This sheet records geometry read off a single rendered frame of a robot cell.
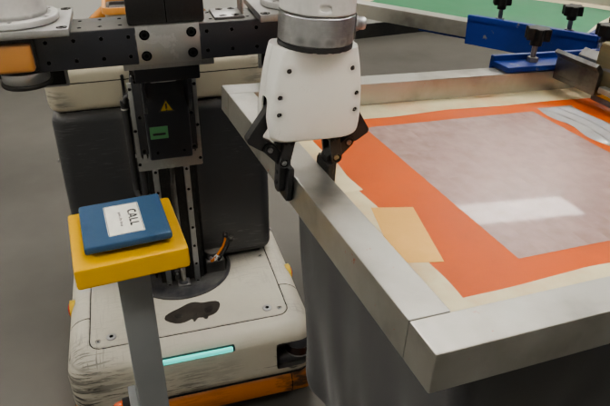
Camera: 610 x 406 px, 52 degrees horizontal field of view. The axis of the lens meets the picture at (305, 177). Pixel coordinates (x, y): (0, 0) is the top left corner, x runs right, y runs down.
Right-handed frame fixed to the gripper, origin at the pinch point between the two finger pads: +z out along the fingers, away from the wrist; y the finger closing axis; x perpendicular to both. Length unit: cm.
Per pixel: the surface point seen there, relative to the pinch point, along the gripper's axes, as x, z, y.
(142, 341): -9.4, 27.0, 17.5
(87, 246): -7.0, 9.4, 23.1
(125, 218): -11.4, 9.1, 18.3
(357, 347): 1.5, 25.7, -8.6
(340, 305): -4.4, 23.3, -8.7
